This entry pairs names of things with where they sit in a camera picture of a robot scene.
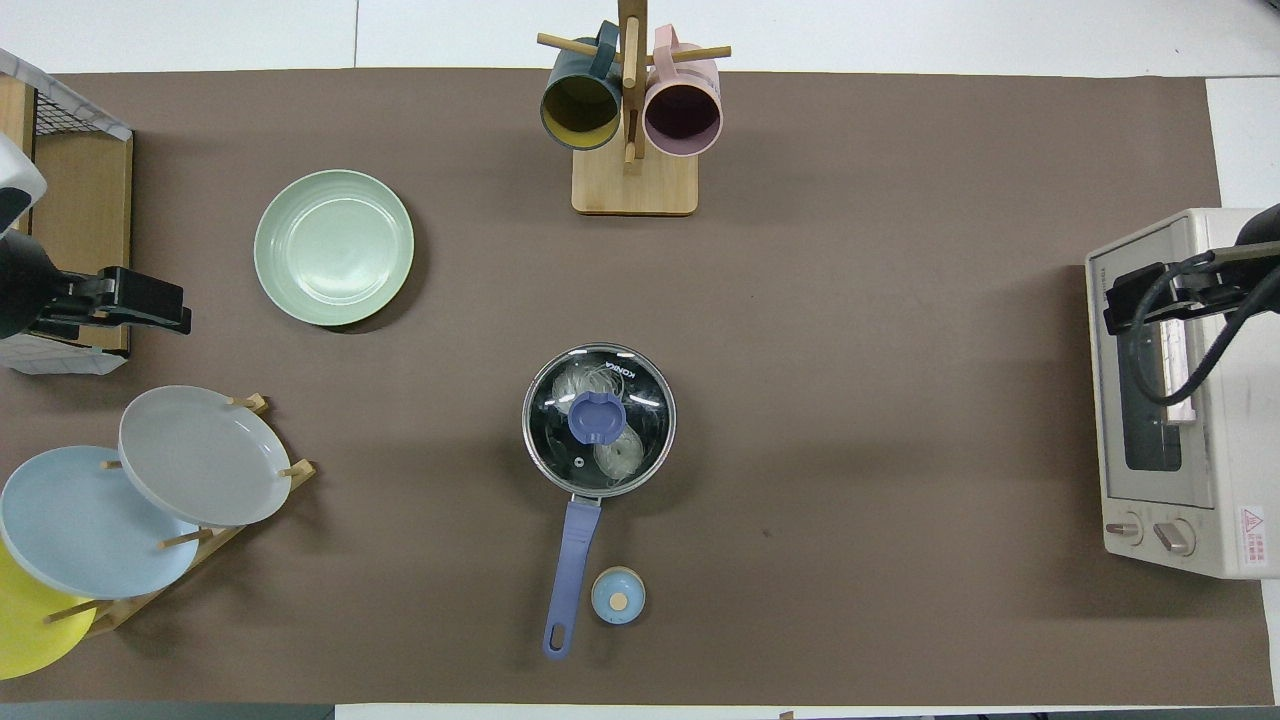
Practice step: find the glass lid with purple knob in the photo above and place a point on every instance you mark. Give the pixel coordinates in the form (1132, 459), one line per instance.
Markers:
(597, 416)

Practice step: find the brown table mat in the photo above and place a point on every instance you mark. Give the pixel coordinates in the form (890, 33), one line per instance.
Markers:
(850, 500)

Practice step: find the pink mug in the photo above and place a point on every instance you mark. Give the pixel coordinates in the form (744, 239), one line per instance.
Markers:
(683, 115)

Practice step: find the grey plate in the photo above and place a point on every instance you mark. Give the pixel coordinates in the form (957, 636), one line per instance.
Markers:
(200, 455)

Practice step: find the yellow plate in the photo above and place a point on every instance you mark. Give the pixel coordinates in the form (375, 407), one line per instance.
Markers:
(30, 625)

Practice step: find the beige toaster oven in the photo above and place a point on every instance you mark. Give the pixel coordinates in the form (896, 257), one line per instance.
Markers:
(1230, 480)

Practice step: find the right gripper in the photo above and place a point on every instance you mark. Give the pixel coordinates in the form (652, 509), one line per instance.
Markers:
(1135, 295)

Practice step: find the dark teal mug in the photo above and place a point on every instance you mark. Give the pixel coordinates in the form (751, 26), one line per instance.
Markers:
(580, 110)

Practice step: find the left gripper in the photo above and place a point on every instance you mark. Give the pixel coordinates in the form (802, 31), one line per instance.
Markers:
(140, 298)

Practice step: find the wooden plate rack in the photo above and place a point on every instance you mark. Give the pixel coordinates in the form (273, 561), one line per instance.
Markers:
(110, 612)

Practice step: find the light blue plate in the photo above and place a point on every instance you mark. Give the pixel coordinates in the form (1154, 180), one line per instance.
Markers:
(80, 525)

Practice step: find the wooden mug tree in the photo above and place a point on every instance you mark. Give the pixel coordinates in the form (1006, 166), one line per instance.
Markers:
(634, 185)

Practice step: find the white vermicelli nest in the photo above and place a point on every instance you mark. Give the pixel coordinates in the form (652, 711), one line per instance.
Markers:
(585, 377)
(622, 458)

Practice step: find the green plate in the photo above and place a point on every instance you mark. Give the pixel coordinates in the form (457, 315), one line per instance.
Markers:
(333, 247)

